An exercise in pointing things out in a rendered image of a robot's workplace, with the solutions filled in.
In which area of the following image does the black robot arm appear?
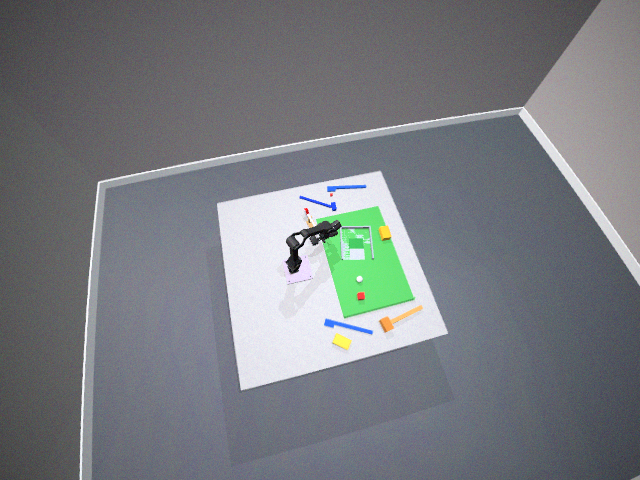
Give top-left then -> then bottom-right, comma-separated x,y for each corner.
285,220 -> 342,275

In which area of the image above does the green flat mat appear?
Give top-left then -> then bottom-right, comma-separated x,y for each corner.
316,206 -> 414,316

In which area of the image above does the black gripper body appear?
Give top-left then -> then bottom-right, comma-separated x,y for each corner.
309,231 -> 338,246

